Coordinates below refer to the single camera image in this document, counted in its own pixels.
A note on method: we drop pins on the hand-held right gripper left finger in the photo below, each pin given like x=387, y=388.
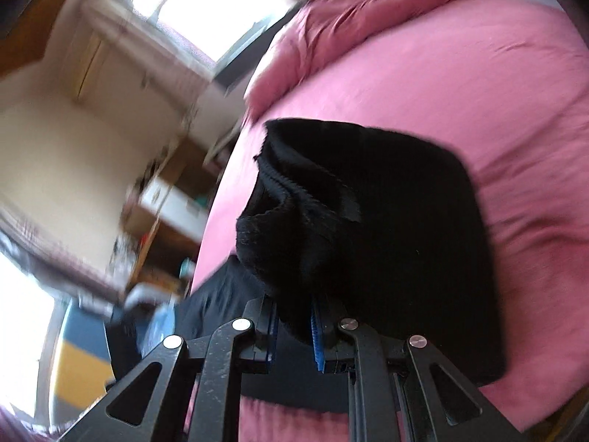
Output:
x=264, y=331

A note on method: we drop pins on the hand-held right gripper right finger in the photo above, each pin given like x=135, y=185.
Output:
x=317, y=338

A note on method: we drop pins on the black pants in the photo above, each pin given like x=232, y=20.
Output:
x=368, y=221

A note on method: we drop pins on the teal cup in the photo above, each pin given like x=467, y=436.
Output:
x=186, y=269

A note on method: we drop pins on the wooden desk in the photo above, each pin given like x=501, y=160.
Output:
x=170, y=239

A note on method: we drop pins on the white cabinet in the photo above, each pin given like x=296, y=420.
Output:
x=170, y=205

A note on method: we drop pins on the window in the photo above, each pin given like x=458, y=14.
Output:
x=23, y=331
x=207, y=4

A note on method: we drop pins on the bed with pink sheet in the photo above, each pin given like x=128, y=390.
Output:
x=460, y=101

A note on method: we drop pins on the pink duvet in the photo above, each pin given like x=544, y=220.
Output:
x=382, y=14

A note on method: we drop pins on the grey chair frame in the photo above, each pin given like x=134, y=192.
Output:
x=138, y=295

